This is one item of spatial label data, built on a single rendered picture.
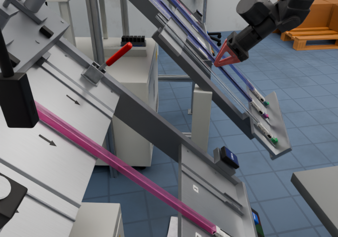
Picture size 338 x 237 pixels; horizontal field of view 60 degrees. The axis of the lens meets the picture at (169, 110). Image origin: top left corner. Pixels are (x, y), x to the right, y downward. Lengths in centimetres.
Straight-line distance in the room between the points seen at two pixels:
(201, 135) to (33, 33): 70
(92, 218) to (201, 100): 47
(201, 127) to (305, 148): 130
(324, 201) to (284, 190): 87
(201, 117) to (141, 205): 82
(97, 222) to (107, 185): 96
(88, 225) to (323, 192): 68
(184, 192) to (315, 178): 57
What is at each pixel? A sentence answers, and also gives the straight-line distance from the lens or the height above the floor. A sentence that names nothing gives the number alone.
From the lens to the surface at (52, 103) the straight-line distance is 48.
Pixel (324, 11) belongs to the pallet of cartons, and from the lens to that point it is 450.
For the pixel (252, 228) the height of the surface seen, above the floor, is 73.
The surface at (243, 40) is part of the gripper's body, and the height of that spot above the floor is 100.
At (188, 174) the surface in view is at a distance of 62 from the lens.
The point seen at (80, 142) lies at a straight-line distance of 45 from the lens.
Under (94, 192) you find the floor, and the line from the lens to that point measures 177.
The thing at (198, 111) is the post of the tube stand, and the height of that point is 76.
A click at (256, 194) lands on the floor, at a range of 178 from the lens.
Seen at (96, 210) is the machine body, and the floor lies 62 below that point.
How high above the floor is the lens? 127
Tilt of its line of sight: 32 degrees down
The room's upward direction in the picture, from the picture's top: straight up
